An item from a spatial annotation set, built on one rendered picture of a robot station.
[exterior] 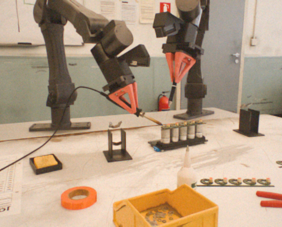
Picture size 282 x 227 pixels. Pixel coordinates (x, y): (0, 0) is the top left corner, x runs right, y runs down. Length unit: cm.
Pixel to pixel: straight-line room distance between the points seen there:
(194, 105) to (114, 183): 66
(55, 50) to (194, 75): 52
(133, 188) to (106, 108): 287
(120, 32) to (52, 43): 32
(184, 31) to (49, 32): 44
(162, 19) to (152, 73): 285
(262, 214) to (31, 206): 37
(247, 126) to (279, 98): 397
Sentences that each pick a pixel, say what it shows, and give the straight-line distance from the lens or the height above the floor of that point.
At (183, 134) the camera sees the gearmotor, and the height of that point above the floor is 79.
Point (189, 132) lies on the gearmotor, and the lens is 77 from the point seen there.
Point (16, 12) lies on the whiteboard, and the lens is 324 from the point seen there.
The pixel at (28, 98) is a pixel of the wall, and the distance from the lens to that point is 326.
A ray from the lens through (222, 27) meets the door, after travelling 402.
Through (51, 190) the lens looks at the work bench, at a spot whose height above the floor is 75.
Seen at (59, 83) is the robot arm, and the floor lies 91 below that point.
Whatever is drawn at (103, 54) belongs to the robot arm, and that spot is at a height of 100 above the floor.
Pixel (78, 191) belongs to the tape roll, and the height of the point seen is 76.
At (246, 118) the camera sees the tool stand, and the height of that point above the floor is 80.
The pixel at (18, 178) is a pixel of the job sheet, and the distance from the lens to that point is 63.
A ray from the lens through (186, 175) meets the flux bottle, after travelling 47.
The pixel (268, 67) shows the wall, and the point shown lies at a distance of 464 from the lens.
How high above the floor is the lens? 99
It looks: 10 degrees down
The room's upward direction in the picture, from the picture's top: straight up
